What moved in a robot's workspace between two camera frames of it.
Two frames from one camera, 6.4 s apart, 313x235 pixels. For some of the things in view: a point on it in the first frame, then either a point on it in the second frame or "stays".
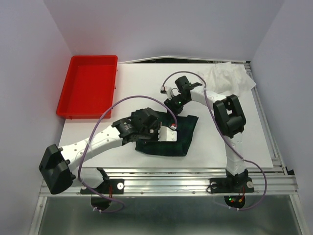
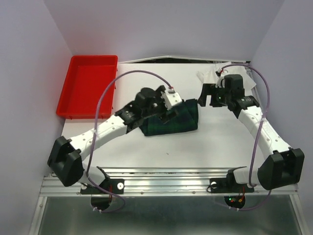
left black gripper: x=156 y=126 → x=164 y=118
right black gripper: x=169 y=103 → x=207 y=89
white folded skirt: x=226 y=78 stays
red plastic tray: x=89 y=91 stays
